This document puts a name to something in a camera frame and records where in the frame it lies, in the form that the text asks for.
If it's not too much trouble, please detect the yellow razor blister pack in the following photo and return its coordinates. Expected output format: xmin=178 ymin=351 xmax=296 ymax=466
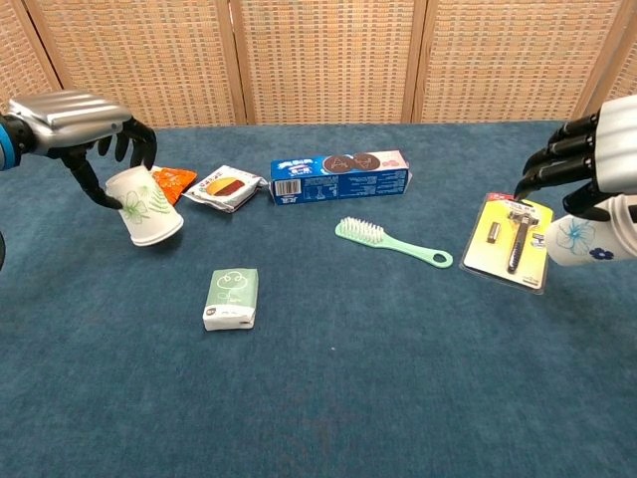
xmin=459 ymin=192 xmax=555 ymax=296

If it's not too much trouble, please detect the white cup green flower print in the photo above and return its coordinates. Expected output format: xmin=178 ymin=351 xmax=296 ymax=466
xmin=105 ymin=165 xmax=185 ymax=248

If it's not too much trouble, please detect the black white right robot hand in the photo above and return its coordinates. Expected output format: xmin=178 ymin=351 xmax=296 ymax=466
xmin=514 ymin=94 xmax=637 ymax=223

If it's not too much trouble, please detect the blue cookie box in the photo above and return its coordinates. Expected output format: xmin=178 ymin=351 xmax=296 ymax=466
xmin=269 ymin=149 xmax=412 ymax=207

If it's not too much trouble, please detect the orange white snack packet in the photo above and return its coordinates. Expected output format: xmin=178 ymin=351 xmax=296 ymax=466
xmin=150 ymin=166 xmax=198 ymax=206

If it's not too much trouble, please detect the white cake snack packet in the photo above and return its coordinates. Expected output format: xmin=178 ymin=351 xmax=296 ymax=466
xmin=182 ymin=164 xmax=270 ymax=214

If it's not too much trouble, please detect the green white tissue pack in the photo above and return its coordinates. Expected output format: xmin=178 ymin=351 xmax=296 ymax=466
xmin=202 ymin=268 xmax=260 ymax=333

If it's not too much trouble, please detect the mint green plastic brush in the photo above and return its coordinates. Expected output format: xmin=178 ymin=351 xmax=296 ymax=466
xmin=333 ymin=216 xmax=455 ymax=270

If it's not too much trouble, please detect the blue table cloth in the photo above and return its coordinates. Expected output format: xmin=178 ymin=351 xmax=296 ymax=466
xmin=0 ymin=118 xmax=637 ymax=478

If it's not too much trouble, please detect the woven rattan folding screen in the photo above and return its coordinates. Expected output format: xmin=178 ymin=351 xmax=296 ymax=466
xmin=0 ymin=0 xmax=637 ymax=131

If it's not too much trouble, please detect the white cup blue flower print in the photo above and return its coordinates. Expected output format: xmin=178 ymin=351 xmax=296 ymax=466
xmin=544 ymin=194 xmax=637 ymax=268

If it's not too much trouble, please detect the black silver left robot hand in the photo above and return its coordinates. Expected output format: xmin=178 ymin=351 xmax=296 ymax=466
xmin=4 ymin=90 xmax=158 ymax=210

